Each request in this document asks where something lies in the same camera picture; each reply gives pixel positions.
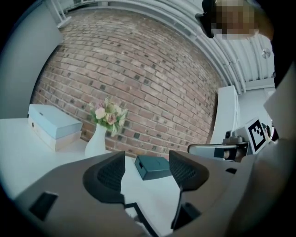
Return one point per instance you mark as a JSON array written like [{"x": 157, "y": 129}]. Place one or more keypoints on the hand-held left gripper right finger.
[{"x": 203, "y": 185}]

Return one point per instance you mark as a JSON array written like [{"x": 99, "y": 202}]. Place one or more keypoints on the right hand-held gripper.
[{"x": 255, "y": 134}]

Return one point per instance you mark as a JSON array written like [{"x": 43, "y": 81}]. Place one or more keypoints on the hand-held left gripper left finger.
[{"x": 69, "y": 185}]

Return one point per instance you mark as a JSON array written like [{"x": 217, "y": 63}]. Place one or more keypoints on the beige box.
[{"x": 64, "y": 142}]

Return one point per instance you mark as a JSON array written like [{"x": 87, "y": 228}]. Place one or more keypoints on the white partition panel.
[{"x": 225, "y": 111}]

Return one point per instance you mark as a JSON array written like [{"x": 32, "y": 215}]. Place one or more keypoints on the white vase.
[{"x": 96, "y": 143}]

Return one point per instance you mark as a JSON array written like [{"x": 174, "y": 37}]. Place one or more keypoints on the dark teal box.
[{"x": 153, "y": 167}]

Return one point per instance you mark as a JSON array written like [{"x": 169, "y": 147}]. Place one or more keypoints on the white table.
[{"x": 23, "y": 162}]

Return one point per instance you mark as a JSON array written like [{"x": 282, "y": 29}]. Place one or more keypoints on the light blue box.
[{"x": 55, "y": 122}]

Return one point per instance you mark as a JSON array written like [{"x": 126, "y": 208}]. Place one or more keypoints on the pastel flower bouquet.
[{"x": 108, "y": 115}]

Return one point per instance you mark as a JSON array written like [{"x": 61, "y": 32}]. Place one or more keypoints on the round ceiling detector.
[{"x": 266, "y": 53}]

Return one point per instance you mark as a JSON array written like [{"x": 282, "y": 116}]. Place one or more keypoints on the person's dark top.
[{"x": 281, "y": 60}]

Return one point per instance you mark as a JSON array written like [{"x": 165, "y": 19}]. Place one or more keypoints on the black head-mounted camera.
[{"x": 205, "y": 20}]

